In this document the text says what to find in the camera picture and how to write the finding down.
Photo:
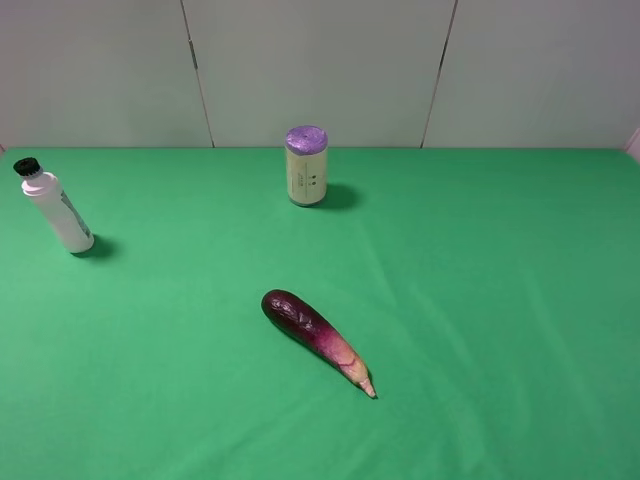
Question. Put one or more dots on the white bottle black cap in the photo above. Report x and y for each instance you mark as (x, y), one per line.
(45, 191)

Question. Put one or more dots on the purple eggplant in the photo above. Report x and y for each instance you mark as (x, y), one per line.
(301, 322)

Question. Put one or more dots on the purple garbage bag roll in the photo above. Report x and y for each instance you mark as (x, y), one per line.
(306, 150)

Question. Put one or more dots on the green tablecloth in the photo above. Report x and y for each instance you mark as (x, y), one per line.
(443, 314)

